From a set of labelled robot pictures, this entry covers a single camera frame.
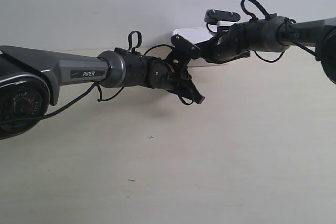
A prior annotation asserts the white lidded plastic container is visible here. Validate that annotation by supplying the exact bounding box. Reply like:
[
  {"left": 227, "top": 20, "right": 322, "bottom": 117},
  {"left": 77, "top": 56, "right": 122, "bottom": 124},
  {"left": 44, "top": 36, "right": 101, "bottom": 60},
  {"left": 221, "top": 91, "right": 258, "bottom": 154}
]
[{"left": 172, "top": 27, "right": 215, "bottom": 67}]

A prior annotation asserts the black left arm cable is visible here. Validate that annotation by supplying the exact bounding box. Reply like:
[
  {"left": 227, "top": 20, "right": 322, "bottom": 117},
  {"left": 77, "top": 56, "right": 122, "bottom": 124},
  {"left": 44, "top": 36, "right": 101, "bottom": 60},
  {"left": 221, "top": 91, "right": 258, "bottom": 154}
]
[{"left": 39, "top": 31, "right": 195, "bottom": 120}]

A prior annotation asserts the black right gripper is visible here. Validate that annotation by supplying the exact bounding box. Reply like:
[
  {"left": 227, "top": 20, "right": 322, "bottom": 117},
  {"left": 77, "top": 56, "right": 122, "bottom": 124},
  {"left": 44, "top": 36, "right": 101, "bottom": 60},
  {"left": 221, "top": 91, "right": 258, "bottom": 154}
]
[{"left": 196, "top": 32, "right": 251, "bottom": 64}]

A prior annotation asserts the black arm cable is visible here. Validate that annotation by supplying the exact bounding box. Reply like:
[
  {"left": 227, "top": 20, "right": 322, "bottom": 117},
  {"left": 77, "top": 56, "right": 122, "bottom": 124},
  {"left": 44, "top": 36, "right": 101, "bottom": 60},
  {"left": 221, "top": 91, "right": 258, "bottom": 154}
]
[
  {"left": 240, "top": 0, "right": 320, "bottom": 63},
  {"left": 39, "top": 31, "right": 195, "bottom": 120}
]

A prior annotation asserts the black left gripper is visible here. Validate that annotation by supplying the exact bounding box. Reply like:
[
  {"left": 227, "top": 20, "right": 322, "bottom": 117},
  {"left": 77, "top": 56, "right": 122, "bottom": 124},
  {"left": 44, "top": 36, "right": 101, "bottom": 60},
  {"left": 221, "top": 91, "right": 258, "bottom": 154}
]
[{"left": 164, "top": 53, "right": 205, "bottom": 104}]

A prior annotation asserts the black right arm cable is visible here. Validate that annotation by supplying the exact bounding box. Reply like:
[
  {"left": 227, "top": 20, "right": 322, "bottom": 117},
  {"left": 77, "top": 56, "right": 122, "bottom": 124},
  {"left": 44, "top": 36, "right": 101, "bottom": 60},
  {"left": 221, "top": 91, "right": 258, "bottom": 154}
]
[{"left": 240, "top": 0, "right": 320, "bottom": 63}]

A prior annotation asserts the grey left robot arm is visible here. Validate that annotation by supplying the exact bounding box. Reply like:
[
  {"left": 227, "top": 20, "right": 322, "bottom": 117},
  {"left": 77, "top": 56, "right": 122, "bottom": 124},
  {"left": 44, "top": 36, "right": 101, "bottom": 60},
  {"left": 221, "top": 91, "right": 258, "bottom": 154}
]
[{"left": 1, "top": 46, "right": 204, "bottom": 139}]

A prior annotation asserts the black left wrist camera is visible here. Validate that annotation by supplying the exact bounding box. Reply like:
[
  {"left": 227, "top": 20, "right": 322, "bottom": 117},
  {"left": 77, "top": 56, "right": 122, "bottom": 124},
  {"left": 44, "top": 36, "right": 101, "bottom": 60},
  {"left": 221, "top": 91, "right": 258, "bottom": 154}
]
[{"left": 171, "top": 34, "right": 202, "bottom": 59}]

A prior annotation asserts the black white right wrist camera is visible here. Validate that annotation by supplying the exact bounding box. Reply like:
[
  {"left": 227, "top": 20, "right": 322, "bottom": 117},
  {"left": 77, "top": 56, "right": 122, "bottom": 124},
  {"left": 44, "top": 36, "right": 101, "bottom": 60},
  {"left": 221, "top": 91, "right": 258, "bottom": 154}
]
[{"left": 204, "top": 9, "right": 241, "bottom": 25}]

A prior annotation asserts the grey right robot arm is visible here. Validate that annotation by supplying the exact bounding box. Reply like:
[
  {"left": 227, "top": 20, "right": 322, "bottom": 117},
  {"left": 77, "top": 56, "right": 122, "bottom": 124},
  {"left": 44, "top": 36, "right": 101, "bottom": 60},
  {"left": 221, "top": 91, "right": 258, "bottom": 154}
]
[{"left": 198, "top": 16, "right": 335, "bottom": 82}]

